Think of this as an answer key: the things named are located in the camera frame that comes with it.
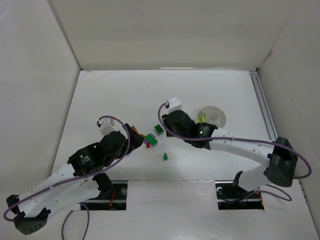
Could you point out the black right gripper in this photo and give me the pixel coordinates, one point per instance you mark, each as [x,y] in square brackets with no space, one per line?
[169,125]

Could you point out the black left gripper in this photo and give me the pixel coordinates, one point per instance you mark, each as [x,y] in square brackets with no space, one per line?
[133,136]

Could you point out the lime green lego brick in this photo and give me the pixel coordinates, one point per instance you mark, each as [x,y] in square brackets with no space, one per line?
[202,119]

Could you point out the white round divided container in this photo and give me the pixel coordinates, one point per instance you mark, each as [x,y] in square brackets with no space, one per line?
[213,115]

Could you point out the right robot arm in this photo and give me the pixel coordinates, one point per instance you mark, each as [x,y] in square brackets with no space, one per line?
[277,162]

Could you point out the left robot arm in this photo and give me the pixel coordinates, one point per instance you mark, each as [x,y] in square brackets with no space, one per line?
[81,178]

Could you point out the brown 2x3 lego plate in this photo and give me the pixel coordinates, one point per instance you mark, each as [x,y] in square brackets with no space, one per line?
[133,127]

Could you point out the green 2x4 lego brick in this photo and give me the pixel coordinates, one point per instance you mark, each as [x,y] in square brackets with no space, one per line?
[151,140]

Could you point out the green 2x2 lego brick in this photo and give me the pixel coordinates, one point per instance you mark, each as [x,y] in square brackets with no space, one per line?
[158,129]

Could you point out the small dark green lego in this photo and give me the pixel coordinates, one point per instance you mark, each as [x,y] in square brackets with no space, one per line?
[165,157]

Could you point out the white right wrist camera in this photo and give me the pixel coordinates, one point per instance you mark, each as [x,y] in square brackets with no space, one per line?
[173,104]

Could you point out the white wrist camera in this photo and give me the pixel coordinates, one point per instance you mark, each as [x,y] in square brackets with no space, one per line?
[173,104]
[106,126]

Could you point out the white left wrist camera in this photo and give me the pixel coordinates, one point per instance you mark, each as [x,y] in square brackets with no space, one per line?
[106,126]

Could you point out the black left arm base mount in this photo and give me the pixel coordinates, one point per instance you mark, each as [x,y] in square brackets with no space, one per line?
[112,195]

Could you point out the aluminium rail right side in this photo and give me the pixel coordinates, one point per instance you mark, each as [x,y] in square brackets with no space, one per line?
[263,105]

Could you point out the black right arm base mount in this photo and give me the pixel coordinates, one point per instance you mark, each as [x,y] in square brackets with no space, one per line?
[232,197]

